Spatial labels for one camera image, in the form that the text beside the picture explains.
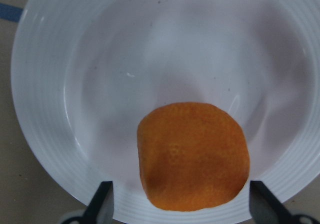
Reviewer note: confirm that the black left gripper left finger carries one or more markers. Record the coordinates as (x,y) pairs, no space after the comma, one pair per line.
(101,207)

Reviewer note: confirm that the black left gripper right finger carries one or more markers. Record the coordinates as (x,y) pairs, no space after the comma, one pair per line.
(265,208)

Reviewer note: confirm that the orange fruit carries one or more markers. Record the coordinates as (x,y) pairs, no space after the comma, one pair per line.
(192,156)

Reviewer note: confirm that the white ribbed plate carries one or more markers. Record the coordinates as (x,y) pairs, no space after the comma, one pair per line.
(85,72)

